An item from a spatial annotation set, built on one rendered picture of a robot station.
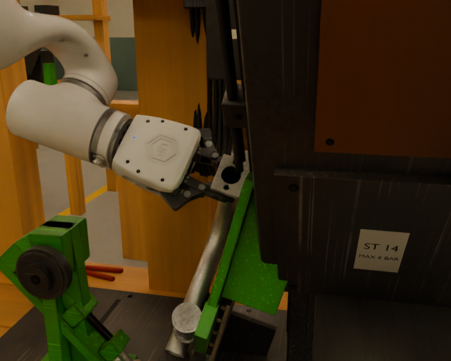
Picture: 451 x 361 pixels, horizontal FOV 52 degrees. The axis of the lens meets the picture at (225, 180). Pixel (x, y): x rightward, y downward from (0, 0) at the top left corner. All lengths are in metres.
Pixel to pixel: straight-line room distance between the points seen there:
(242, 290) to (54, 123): 0.33
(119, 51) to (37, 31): 11.25
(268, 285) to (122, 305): 0.48
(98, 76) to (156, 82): 0.22
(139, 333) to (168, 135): 0.41
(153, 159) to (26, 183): 0.56
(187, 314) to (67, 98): 0.33
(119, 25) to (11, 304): 10.93
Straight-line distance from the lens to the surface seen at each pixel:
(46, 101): 0.68
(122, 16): 11.80
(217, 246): 0.73
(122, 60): 11.84
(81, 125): 0.66
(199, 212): 0.95
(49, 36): 0.64
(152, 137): 0.65
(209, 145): 0.66
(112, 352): 0.73
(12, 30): 0.60
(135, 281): 1.11
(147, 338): 0.89
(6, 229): 1.18
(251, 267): 0.56
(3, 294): 1.15
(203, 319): 0.58
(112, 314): 0.97
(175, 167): 0.62
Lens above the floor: 1.43
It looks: 18 degrees down
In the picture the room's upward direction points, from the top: straight up
